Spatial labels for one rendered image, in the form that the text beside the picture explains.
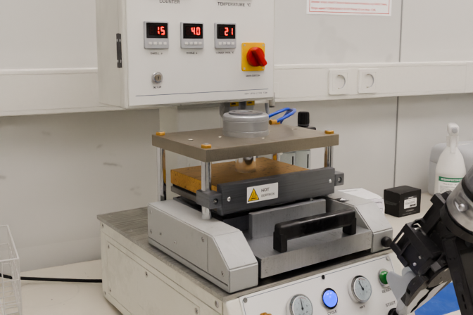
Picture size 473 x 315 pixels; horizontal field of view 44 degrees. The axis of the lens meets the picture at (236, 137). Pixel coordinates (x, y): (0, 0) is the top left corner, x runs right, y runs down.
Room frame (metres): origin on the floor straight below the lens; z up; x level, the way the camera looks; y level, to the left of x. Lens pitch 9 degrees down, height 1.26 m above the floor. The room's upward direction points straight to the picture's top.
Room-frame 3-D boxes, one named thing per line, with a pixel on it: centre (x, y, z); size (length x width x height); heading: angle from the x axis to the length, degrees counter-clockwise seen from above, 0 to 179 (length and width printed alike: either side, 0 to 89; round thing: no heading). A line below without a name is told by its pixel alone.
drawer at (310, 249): (0.96, -0.04, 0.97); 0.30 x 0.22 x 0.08; 34
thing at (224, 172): (1.00, -0.02, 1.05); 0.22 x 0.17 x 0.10; 124
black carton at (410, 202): (1.59, -0.46, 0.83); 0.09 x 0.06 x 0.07; 123
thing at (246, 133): (1.03, -0.01, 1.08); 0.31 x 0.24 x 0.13; 124
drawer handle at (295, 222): (0.84, -0.12, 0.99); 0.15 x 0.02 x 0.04; 124
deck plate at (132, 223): (1.03, 0.00, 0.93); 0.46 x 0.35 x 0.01; 34
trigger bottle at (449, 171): (1.61, -0.60, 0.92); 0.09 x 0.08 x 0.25; 166
